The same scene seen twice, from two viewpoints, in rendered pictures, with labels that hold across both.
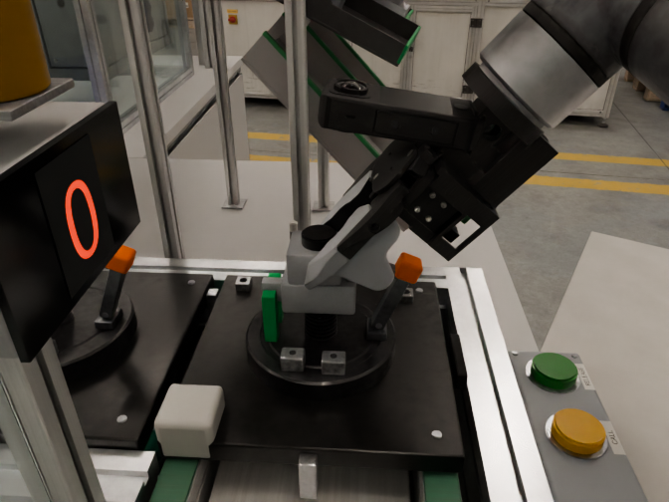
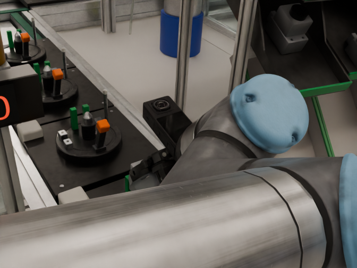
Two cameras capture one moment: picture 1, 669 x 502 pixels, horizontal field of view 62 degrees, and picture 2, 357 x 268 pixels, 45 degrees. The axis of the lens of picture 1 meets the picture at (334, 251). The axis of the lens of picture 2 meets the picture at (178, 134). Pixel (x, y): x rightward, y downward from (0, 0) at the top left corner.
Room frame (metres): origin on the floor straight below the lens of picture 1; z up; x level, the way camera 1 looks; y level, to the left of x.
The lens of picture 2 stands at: (0.11, -0.43, 1.52)
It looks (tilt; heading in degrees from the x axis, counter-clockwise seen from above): 34 degrees down; 51
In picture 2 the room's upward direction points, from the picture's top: 4 degrees clockwise
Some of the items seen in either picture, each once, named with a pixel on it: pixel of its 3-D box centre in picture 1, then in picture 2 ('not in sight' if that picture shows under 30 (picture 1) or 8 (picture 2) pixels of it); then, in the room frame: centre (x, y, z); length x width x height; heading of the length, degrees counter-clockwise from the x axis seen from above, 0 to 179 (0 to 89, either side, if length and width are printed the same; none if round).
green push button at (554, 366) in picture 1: (553, 374); not in sight; (0.38, -0.20, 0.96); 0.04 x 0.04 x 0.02
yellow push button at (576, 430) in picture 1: (576, 433); not in sight; (0.31, -0.20, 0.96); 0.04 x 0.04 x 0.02
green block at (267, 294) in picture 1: (270, 316); (129, 187); (0.40, 0.06, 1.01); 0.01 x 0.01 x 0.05; 86
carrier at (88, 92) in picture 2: not in sight; (48, 79); (0.44, 0.51, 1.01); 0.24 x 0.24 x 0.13; 86
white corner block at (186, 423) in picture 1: (191, 420); (74, 204); (0.32, 0.12, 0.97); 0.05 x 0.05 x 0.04; 86
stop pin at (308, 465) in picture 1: (308, 476); not in sight; (0.28, 0.02, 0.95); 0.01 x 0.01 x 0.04; 86
